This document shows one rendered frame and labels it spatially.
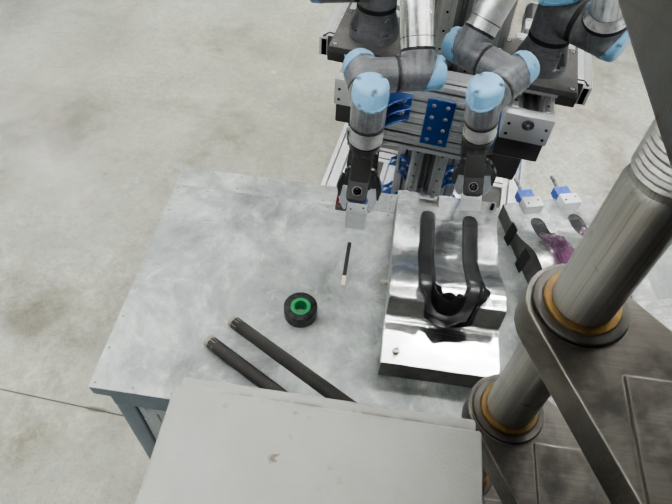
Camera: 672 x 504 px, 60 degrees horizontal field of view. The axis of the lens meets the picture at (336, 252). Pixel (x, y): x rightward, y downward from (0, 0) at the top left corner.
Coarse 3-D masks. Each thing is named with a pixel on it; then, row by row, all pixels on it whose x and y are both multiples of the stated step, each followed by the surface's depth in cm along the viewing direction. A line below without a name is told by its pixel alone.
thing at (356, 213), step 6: (348, 204) 142; (354, 204) 142; (360, 204) 142; (366, 204) 144; (348, 210) 141; (354, 210) 141; (360, 210) 141; (366, 210) 141; (348, 216) 141; (354, 216) 141; (360, 216) 141; (348, 222) 143; (354, 222) 142; (360, 222) 142; (354, 228) 144; (360, 228) 144
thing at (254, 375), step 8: (208, 336) 133; (208, 344) 132; (216, 344) 131; (224, 344) 131; (216, 352) 130; (224, 352) 129; (232, 352) 129; (224, 360) 129; (232, 360) 128; (240, 360) 127; (240, 368) 126; (248, 368) 126; (256, 368) 126; (248, 376) 125; (256, 376) 124; (264, 376) 124; (256, 384) 124; (264, 384) 123; (272, 384) 122
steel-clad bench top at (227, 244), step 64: (192, 192) 164; (256, 192) 165; (320, 192) 166; (192, 256) 150; (256, 256) 151; (320, 256) 152; (384, 256) 153; (512, 256) 155; (128, 320) 137; (192, 320) 138; (256, 320) 139; (320, 320) 140; (512, 320) 142; (128, 384) 127; (384, 384) 130; (448, 384) 131
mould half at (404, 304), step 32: (416, 192) 155; (416, 224) 149; (448, 224) 149; (480, 224) 149; (416, 256) 142; (448, 256) 143; (480, 256) 144; (416, 288) 130; (448, 288) 131; (384, 320) 135; (416, 320) 133; (480, 320) 131; (384, 352) 128; (416, 352) 129; (448, 352) 129; (480, 352) 130
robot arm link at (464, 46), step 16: (480, 0) 127; (496, 0) 125; (512, 0) 125; (480, 16) 127; (496, 16) 126; (464, 32) 129; (480, 32) 128; (496, 32) 129; (448, 48) 132; (464, 48) 129; (480, 48) 128; (464, 64) 131
